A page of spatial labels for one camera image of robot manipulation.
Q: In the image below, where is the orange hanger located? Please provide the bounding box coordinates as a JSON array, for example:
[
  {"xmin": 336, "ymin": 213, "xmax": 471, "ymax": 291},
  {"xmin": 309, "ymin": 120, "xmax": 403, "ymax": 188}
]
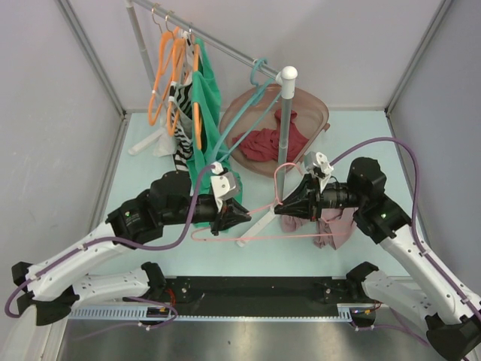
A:
[
  {"xmin": 166, "ymin": 32, "xmax": 186, "ymax": 137},
  {"xmin": 148, "ymin": 3, "xmax": 177, "ymax": 126},
  {"xmin": 186, "ymin": 28, "xmax": 204, "ymax": 147}
]

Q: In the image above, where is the mauve pink tank top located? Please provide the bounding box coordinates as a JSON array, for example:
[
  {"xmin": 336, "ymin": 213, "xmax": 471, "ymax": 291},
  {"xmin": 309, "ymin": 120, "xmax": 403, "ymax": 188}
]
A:
[{"xmin": 280, "ymin": 208, "xmax": 357, "ymax": 250}]

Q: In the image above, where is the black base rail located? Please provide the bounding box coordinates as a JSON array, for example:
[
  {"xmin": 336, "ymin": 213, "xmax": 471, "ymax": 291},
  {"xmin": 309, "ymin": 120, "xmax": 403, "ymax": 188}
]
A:
[{"xmin": 141, "ymin": 277, "xmax": 374, "ymax": 316}]

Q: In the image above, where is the grey clothes rack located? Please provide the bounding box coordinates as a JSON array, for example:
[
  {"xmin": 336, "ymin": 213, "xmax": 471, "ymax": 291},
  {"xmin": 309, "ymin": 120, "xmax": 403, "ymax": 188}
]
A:
[{"xmin": 126, "ymin": 0, "xmax": 316, "ymax": 248}]

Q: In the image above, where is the white cable duct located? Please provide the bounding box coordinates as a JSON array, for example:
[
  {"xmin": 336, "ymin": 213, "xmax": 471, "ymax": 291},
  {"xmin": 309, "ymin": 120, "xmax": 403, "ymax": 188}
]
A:
[{"xmin": 68, "ymin": 303, "xmax": 374, "ymax": 323}]

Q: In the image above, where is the black white striped top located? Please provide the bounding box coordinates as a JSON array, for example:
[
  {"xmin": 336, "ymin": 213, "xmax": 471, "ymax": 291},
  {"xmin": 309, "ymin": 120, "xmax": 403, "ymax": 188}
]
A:
[{"xmin": 168, "ymin": 33, "xmax": 198, "ymax": 178}]

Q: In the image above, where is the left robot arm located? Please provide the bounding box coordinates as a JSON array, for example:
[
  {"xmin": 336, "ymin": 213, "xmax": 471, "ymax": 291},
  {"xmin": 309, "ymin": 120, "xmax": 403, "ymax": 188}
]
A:
[{"xmin": 5, "ymin": 167, "xmax": 251, "ymax": 326}]

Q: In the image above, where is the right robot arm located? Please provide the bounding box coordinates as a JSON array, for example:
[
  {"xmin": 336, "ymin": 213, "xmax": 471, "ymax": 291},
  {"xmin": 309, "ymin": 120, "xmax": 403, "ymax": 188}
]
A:
[{"xmin": 274, "ymin": 157, "xmax": 480, "ymax": 360}]

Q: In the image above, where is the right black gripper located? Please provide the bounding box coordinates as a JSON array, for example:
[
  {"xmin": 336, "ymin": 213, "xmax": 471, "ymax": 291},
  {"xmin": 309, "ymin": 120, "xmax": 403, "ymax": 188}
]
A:
[{"xmin": 274, "ymin": 171, "xmax": 364, "ymax": 223}]

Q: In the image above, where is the brown plastic basket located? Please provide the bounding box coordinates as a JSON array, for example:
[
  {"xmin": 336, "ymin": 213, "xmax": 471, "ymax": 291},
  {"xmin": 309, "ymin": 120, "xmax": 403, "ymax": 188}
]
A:
[{"xmin": 225, "ymin": 85, "xmax": 329, "ymax": 177}]

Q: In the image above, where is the white garment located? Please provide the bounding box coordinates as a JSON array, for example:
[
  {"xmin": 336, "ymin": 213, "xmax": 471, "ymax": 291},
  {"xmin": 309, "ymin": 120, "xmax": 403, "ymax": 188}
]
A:
[{"xmin": 154, "ymin": 27, "xmax": 186, "ymax": 157}]

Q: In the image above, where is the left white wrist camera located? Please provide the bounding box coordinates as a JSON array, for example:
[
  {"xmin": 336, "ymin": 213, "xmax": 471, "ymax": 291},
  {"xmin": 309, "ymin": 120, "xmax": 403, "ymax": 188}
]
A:
[{"xmin": 210, "ymin": 162, "xmax": 241, "ymax": 201}]

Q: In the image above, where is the teal hanger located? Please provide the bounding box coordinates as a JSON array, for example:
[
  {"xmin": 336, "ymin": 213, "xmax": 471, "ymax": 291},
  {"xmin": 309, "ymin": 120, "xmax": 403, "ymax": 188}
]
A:
[{"xmin": 207, "ymin": 57, "xmax": 281, "ymax": 164}]

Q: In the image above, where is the red garment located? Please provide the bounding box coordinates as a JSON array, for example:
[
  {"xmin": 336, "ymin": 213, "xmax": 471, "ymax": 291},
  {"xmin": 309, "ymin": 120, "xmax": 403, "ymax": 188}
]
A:
[{"xmin": 232, "ymin": 109, "xmax": 308, "ymax": 162}]

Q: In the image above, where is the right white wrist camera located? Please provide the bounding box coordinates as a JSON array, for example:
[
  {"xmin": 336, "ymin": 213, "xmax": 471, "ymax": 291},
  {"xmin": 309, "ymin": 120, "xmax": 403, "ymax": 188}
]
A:
[{"xmin": 304, "ymin": 151, "xmax": 334, "ymax": 180}]

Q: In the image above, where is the green tank top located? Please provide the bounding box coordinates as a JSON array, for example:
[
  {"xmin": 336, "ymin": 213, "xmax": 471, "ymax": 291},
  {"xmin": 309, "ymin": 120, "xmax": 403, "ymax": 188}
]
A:
[{"xmin": 186, "ymin": 37, "xmax": 247, "ymax": 229}]

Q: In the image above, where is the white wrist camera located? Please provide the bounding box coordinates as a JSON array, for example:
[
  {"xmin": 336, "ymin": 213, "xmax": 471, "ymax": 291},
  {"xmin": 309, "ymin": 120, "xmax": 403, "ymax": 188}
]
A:
[
  {"xmin": 304, "ymin": 151, "xmax": 334, "ymax": 180},
  {"xmin": 210, "ymin": 162, "xmax": 241, "ymax": 201}
]

